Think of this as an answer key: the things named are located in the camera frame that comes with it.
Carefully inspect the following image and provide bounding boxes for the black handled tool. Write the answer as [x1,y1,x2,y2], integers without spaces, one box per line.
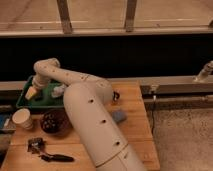
[27,137,75,163]

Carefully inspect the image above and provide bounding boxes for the crumpled white cloth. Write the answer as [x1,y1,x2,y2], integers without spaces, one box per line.
[51,84,67,98]

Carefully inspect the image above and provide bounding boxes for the white paper cup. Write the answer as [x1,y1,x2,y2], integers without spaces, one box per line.
[12,108,33,130]

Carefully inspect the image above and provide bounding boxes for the blue sponge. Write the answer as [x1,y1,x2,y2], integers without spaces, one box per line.
[112,110,127,123]

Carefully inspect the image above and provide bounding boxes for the green plastic tray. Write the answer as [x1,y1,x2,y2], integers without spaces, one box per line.
[16,76,63,110]

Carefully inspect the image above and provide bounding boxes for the blue object at edge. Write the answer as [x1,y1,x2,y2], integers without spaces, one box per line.
[0,114,13,132]

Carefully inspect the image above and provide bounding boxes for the dark brown bowl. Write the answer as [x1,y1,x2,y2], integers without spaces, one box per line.
[40,109,70,134]

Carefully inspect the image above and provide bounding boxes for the small metal cup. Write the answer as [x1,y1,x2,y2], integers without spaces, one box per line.
[113,91,120,101]

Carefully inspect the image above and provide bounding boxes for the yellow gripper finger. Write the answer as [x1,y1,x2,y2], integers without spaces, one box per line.
[25,86,38,100]

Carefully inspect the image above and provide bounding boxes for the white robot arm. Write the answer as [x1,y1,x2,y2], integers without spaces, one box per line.
[25,58,147,171]

